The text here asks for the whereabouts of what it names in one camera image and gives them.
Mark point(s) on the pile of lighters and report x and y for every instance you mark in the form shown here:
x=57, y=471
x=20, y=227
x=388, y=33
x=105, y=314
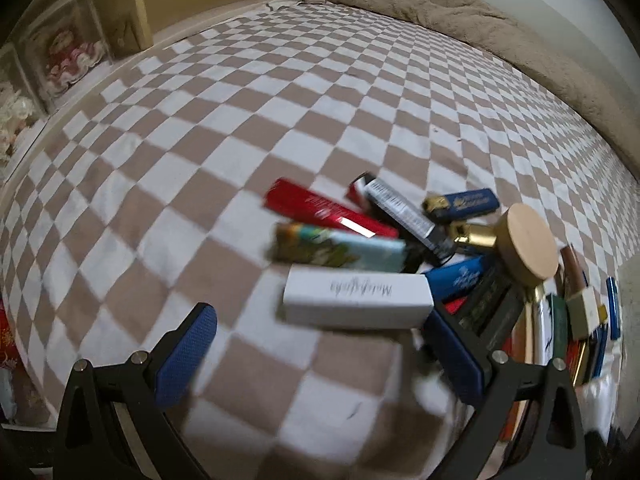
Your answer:
x=465, y=203

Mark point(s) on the checkered bed sheet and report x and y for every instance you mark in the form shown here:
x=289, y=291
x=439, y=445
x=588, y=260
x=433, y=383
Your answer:
x=200, y=160

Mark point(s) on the brown block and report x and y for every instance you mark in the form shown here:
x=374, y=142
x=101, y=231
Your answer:
x=572, y=270

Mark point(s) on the gold bottle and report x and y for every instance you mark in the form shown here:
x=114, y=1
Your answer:
x=472, y=236

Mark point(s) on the black barcode packet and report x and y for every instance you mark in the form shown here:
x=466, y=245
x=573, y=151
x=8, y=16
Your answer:
x=405, y=215

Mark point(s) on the wooden bedside shelf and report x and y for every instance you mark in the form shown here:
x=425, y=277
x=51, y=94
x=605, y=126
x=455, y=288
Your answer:
x=135, y=0

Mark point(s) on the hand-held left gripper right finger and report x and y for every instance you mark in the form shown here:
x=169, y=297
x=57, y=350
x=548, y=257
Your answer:
x=457, y=360

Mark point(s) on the black ribbed case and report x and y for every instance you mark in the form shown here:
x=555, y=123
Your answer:
x=492, y=295

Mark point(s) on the round wooden lid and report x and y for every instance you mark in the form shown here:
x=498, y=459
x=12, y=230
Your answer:
x=530, y=247

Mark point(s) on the red patterned item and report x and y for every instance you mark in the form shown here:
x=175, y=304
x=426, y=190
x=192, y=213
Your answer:
x=6, y=340

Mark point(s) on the clear display box with doll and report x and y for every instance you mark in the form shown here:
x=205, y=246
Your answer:
x=65, y=50

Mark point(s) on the red long packet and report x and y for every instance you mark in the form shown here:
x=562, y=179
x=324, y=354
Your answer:
x=325, y=210

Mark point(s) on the white rectangular box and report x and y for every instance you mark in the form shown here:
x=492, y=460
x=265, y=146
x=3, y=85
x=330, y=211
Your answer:
x=357, y=300

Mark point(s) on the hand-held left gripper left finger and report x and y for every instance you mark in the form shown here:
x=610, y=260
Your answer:
x=185, y=355

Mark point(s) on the small white cube box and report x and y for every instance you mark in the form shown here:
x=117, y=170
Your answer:
x=582, y=310

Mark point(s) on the clear display box white plush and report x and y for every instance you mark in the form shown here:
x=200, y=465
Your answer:
x=12, y=120

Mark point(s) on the teal illustrated packet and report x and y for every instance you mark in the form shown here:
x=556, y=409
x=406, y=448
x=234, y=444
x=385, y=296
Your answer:
x=340, y=252

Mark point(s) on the beige quilt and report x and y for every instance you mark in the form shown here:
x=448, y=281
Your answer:
x=450, y=10

